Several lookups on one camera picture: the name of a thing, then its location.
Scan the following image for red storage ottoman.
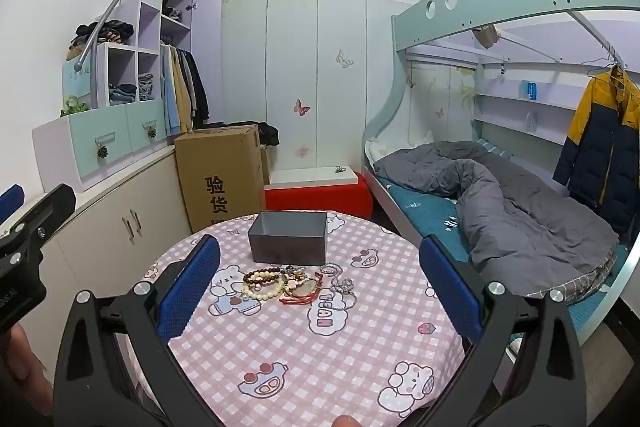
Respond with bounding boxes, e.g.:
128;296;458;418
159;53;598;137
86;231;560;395
264;172;373;225

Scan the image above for tall cardboard box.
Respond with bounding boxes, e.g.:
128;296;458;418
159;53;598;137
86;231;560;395
174;124;266;233

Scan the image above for red cord bracelet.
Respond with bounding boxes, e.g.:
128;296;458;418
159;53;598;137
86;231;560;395
278;289;318;306

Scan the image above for grey metal box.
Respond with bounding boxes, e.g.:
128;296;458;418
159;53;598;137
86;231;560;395
247;210;328;267

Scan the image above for plaid mattress pad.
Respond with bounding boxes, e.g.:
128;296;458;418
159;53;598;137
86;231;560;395
520;252;617;304

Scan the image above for cream low cabinet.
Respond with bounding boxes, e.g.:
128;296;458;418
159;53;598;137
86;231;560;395
20;149;193;308

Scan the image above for white board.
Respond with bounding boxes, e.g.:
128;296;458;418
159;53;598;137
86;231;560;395
269;166;361;186

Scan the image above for folded blue jeans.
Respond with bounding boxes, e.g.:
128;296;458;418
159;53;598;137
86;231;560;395
107;82;137;104

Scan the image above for pink checkered tablecloth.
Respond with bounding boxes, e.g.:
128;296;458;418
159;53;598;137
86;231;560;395
117;209;526;427

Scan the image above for brown bead bracelet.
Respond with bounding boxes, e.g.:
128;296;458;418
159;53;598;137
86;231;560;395
242;269;281;288

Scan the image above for grey duvet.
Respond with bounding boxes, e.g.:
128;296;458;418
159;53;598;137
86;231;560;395
374;141;620;298

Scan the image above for light blue hanging garment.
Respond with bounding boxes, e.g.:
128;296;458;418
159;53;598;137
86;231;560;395
161;44;180;135

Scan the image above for person's left hand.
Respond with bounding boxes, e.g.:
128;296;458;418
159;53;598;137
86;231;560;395
0;322;54;416

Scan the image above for green plant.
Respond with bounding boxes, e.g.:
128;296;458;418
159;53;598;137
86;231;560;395
60;95;90;118

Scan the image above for silver chain necklace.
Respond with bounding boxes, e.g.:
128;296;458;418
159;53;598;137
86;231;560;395
325;274;358;310

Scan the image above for purple shelf unit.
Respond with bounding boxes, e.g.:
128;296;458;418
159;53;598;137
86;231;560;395
62;0;223;108

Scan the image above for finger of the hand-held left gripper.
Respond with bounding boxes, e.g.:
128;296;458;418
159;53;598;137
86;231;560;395
0;183;77;258
0;184;25;226

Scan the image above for yellow and navy jacket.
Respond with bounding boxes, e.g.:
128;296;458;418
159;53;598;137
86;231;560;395
552;66;640;238

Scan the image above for pile of dark clothes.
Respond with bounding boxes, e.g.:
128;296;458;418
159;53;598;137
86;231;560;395
70;19;135;50

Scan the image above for teal drawer unit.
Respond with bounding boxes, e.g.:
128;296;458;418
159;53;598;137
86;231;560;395
32;98;168;192

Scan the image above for black clothing heap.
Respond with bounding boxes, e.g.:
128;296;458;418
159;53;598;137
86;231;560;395
257;123;281;146

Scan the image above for yellow hanging coat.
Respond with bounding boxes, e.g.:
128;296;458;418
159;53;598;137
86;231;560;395
172;47;193;132

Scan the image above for white bead bracelet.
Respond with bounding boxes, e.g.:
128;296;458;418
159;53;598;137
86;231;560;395
241;282;283;303

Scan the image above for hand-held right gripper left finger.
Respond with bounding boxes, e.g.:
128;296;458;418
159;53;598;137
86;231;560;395
52;234;222;427

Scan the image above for white pillow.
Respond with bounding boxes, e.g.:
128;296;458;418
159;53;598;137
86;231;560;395
364;132;436;168

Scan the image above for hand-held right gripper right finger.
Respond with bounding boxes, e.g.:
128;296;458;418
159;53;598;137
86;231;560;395
419;234;587;427

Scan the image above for white wardrobe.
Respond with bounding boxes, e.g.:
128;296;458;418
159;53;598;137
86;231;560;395
220;0;401;172

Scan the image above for grey metal handrail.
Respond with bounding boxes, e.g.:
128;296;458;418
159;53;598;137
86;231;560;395
74;0;201;71

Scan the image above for black hanging coat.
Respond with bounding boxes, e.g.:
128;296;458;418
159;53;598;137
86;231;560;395
189;51;210;128

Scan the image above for brown hanging bag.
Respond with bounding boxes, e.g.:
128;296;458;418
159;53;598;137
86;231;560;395
472;24;501;48

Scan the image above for teal bedsheet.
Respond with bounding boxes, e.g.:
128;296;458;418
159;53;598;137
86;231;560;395
384;137;631;348

